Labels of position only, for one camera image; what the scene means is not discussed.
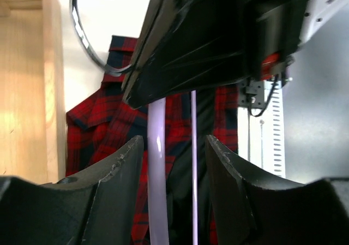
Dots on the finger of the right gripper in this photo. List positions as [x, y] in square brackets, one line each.
[185, 45]

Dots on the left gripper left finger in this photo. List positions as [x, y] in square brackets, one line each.
[93, 206]

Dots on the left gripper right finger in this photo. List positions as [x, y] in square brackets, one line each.
[253, 206]

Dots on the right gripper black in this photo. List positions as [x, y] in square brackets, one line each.
[275, 29]

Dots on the red plaid skirt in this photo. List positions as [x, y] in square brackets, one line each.
[103, 123]

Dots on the purple hanger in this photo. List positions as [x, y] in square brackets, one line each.
[157, 206]

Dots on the wooden clothes rack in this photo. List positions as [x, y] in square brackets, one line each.
[33, 133]

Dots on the white slotted cable duct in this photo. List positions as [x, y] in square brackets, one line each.
[273, 137]

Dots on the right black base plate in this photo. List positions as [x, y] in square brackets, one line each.
[251, 94]

